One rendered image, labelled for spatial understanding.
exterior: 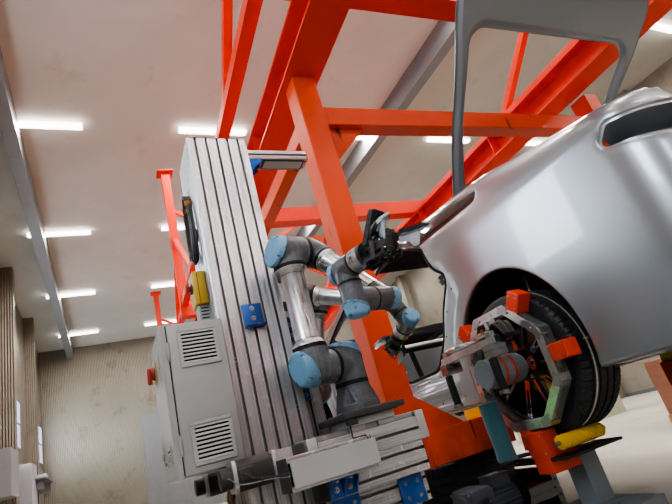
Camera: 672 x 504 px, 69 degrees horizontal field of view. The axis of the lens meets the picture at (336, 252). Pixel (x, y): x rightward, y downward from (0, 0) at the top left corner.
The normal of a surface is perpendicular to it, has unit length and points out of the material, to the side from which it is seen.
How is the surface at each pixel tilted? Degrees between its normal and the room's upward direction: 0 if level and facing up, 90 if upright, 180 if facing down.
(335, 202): 90
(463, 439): 90
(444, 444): 90
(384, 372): 90
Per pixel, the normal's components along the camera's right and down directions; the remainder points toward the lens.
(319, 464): 0.37, -0.44
